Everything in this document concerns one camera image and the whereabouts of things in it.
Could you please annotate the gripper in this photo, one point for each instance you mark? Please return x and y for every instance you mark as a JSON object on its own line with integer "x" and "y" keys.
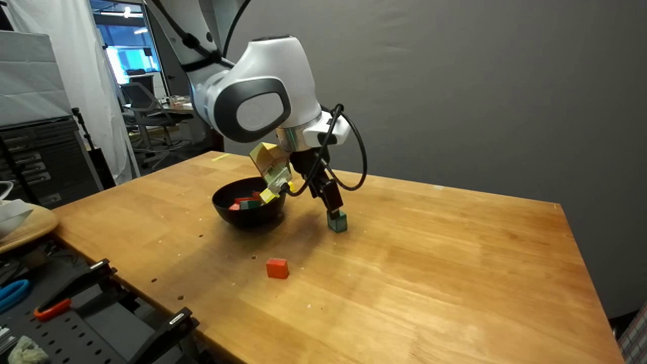
{"x": 306, "y": 164}

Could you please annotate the teal green toy block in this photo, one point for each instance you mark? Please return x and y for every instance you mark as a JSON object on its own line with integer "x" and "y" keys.
{"x": 338, "y": 222}

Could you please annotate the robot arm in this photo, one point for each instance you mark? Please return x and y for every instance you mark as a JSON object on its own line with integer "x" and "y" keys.
{"x": 263, "y": 65}

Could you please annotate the yellow toy block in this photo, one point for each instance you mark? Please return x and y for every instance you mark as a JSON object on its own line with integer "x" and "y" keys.
{"x": 268, "y": 196}

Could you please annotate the dark green toy block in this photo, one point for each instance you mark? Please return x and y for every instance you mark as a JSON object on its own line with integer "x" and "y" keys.
{"x": 249, "y": 204}

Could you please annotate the black bowl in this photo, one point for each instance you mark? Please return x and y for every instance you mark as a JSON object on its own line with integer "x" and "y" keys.
{"x": 247, "y": 215}

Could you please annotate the orange red toy block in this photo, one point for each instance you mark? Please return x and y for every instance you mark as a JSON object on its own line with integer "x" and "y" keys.
{"x": 277, "y": 268}

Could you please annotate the yellow tape strip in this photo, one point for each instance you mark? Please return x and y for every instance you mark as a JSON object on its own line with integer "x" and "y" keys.
{"x": 221, "y": 157}

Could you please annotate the office chair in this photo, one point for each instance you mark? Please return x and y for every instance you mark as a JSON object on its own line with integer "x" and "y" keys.
{"x": 146, "y": 114}

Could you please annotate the stand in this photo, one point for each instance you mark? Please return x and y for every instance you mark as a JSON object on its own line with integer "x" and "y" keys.
{"x": 93, "y": 151}

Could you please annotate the window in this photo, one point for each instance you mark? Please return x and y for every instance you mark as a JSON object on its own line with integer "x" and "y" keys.
{"x": 129, "y": 45}

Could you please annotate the white curtain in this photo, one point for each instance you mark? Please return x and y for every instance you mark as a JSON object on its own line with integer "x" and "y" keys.
{"x": 86, "y": 76}

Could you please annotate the black drawer cabinet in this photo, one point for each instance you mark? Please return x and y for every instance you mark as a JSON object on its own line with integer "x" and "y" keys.
{"x": 45, "y": 162}

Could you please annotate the round wooden board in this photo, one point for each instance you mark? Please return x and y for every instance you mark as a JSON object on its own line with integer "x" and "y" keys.
{"x": 35, "y": 222}

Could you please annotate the grey perforated cart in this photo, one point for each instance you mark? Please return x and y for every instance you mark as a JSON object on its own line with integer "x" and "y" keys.
{"x": 76, "y": 333}

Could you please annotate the grey covered box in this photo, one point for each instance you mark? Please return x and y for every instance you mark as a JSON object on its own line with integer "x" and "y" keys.
{"x": 28, "y": 76}

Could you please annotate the crumpled pale cloth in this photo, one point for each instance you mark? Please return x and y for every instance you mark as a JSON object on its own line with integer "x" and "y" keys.
{"x": 25, "y": 351}

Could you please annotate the plaid fabric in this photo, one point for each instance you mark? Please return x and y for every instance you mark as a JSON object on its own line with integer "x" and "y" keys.
{"x": 636, "y": 336}

